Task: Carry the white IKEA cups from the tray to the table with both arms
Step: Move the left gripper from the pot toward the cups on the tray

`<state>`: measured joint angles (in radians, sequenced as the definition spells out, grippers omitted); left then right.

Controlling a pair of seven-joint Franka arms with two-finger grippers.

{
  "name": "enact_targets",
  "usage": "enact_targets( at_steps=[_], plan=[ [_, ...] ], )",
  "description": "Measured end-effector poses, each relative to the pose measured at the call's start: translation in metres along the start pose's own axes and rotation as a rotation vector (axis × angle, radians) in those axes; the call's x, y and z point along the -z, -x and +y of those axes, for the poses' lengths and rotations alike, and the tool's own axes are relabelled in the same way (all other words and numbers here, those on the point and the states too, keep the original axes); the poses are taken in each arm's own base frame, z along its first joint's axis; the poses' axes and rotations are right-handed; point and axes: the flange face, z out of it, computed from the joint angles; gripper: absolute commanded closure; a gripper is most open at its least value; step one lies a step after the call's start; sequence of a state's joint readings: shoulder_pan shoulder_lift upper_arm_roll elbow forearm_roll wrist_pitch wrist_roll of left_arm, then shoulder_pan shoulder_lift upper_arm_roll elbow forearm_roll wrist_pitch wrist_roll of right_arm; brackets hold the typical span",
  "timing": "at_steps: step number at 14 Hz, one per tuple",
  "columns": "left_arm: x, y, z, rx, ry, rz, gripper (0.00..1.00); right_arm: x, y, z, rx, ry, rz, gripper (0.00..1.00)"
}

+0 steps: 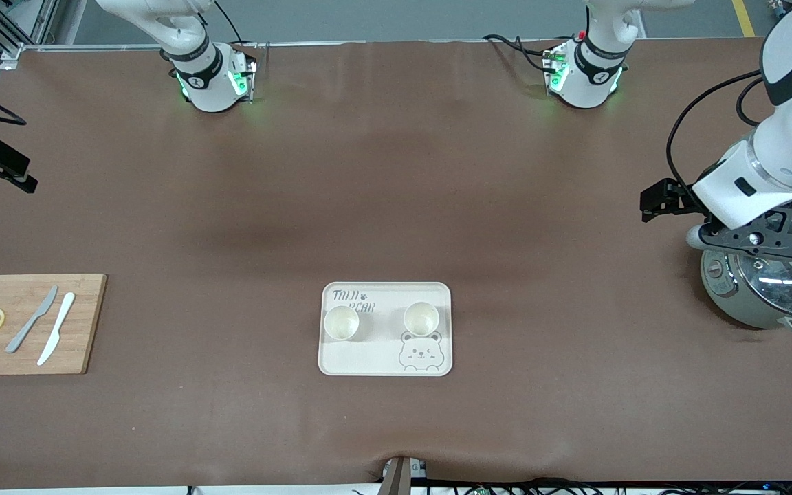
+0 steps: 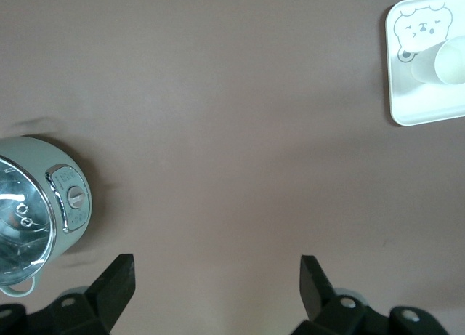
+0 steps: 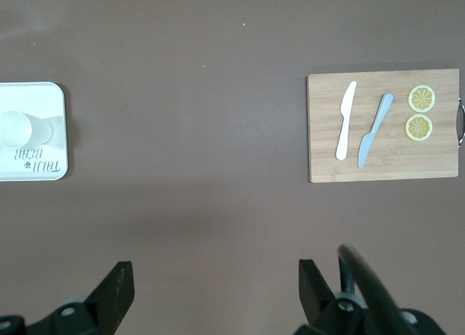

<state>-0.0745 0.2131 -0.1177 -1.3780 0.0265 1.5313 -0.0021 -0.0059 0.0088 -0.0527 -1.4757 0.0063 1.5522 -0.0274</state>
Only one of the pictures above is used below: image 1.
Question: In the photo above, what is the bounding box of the black cable at arm base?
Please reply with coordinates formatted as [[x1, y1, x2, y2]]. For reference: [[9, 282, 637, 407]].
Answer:
[[214, 0, 245, 45], [484, 33, 562, 73]]

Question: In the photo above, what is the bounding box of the white IKEA cup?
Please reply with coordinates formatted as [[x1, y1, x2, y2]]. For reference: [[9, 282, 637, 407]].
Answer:
[[403, 301, 440, 338], [323, 305, 360, 342]]

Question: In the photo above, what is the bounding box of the white plastic knife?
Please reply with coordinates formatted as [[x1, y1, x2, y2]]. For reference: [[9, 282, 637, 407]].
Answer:
[[37, 292, 76, 366]]

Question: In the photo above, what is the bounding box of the beige bear print tray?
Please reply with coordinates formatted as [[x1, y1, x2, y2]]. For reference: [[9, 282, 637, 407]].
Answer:
[[318, 281, 453, 377]]

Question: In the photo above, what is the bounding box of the black cable at left arm base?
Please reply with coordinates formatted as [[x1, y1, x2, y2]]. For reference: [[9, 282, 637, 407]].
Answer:
[[484, 33, 562, 73]]

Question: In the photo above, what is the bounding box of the wooden cutting board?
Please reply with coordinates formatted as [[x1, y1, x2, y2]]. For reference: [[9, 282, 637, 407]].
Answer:
[[0, 274, 108, 376]]

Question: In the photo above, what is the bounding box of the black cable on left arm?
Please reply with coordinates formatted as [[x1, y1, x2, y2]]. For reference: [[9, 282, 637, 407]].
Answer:
[[666, 69, 765, 188]]

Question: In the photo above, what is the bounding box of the grey cooking pot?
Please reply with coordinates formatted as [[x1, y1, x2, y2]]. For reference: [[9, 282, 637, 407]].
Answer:
[[701, 213, 792, 338]]

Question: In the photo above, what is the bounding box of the glass pot lid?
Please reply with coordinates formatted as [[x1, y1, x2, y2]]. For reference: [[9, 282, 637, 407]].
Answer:
[[736, 213, 792, 318]]

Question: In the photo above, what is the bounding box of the aluminium frame with black struts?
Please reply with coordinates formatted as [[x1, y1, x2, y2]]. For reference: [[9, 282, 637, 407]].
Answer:
[[0, 0, 70, 63]]

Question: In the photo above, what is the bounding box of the brown table mat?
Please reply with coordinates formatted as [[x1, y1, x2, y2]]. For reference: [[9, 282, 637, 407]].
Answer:
[[0, 38, 792, 490]]

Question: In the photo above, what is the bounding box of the grey plastic knife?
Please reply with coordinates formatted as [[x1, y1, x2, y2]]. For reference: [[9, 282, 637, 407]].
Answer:
[[5, 285, 59, 354]]

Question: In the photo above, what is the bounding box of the black cable at right arm base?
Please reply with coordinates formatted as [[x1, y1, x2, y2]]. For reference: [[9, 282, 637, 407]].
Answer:
[[214, 0, 245, 45]]

